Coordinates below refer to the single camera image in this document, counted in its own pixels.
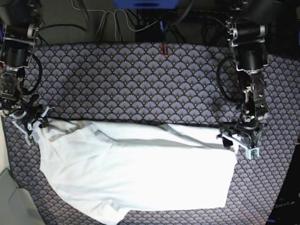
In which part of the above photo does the red table clamp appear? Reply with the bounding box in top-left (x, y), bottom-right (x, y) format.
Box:
top-left (161, 45), bottom-right (169, 57)

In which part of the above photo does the white T-shirt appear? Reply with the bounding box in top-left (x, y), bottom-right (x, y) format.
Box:
top-left (37, 120), bottom-right (237, 225)

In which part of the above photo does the patterned purple table cloth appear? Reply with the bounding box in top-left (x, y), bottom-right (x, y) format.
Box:
top-left (4, 43), bottom-right (300, 225)

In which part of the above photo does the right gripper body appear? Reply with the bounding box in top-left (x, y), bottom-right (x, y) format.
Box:
top-left (9, 106), bottom-right (55, 144)

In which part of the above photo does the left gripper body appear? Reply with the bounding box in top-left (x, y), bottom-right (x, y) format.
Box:
top-left (217, 121), bottom-right (264, 160)

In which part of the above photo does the black power adapter box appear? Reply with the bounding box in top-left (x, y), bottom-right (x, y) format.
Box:
top-left (135, 23), bottom-right (163, 43)

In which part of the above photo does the blue box overhead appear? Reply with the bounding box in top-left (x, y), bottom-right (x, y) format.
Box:
top-left (113, 0), bottom-right (179, 9)

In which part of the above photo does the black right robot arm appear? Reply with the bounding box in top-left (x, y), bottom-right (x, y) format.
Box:
top-left (0, 0), bottom-right (50, 144)

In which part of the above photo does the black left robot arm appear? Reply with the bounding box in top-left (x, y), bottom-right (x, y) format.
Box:
top-left (219, 0), bottom-right (281, 160)

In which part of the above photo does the black case with logo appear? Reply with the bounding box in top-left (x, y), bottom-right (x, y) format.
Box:
top-left (266, 144), bottom-right (300, 225)

